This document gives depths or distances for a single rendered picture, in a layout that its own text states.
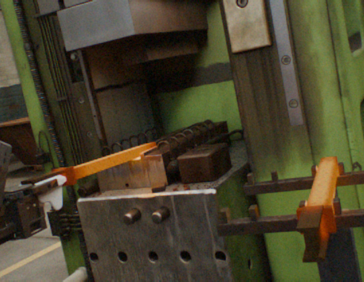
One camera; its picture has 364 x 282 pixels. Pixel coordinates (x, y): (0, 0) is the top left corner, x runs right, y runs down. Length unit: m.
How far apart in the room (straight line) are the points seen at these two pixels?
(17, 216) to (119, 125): 0.69
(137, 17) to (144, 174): 0.36
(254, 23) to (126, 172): 0.46
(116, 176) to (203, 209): 0.27
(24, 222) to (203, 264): 0.44
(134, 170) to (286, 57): 0.44
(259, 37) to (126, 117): 0.55
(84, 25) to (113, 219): 0.46
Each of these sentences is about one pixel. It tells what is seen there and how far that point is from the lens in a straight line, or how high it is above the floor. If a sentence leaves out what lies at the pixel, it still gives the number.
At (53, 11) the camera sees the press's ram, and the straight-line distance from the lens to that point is 1.29.
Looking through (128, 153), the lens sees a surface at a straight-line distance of 1.17.
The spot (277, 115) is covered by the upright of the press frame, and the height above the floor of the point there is 1.02.
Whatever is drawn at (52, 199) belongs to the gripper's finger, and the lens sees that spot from 0.95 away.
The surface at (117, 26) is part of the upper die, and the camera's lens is 1.18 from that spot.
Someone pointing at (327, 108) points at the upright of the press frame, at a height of 1.02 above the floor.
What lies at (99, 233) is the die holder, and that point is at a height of 0.83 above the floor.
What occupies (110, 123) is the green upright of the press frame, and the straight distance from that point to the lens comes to 1.47.
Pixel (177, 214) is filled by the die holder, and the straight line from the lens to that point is 1.13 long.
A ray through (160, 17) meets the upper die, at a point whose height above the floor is 1.31.
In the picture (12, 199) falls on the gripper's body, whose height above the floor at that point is 1.03.
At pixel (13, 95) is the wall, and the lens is 10.60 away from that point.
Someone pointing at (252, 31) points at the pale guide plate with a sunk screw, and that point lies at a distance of 1.17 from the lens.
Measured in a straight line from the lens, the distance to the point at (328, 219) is 0.71.
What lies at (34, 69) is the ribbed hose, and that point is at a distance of 1.51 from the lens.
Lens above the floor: 1.18
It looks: 8 degrees down
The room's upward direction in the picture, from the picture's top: 12 degrees counter-clockwise
